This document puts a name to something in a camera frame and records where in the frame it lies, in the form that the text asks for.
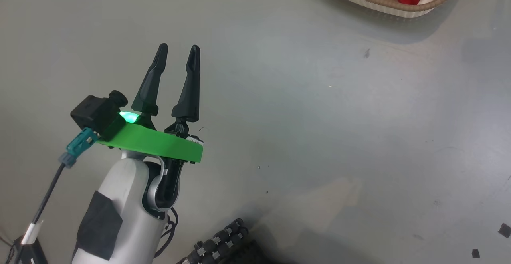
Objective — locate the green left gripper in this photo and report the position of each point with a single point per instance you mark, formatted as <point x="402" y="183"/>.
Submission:
<point x="155" y="144"/>

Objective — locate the black studded robot wheel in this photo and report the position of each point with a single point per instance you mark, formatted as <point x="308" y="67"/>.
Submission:
<point x="219" y="244"/>

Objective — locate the black tape scrap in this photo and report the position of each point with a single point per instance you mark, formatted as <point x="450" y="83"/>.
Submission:
<point x="476" y="253"/>
<point x="505" y="230"/>

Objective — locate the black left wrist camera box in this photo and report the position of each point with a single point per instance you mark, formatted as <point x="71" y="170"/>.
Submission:
<point x="94" y="114"/>

